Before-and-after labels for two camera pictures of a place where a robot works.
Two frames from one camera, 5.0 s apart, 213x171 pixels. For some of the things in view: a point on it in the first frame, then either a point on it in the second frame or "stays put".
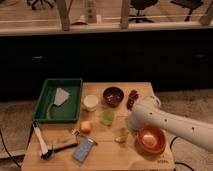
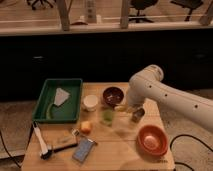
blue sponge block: x=82 y=149 stays put
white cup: x=90 y=103 stays put
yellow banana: x=120 y=138 → x=124 y=109
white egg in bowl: x=149 y=141 stays put
